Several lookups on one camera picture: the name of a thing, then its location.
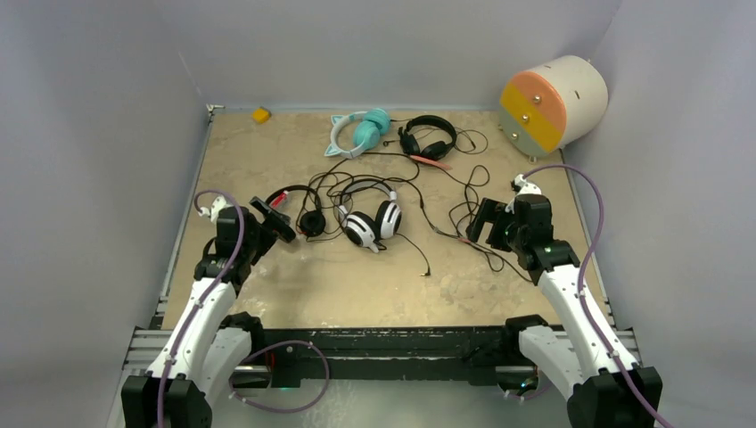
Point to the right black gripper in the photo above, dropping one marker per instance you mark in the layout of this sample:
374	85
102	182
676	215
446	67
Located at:
489	211

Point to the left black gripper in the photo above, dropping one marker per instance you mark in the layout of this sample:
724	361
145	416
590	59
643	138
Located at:
277	223

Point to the black headphones with cable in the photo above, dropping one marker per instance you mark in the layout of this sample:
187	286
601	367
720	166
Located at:
317	219

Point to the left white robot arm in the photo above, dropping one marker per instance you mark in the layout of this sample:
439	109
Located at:
192	370

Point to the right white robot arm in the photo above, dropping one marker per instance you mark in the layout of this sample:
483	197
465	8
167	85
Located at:
602	382

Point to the white and black headphones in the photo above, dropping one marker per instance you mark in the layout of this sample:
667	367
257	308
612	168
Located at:
368	231

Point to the black headphones with pink mic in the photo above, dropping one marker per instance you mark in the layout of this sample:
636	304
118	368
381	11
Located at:
431	140

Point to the teal cat ear headphones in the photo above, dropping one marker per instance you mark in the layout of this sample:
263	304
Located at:
371	126

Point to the small red object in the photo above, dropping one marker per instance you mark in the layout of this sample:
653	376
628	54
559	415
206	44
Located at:
280	200

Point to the yellow block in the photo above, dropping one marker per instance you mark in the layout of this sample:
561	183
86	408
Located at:
261	115

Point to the round drawer cabinet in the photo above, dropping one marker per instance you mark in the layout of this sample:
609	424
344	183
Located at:
546	107

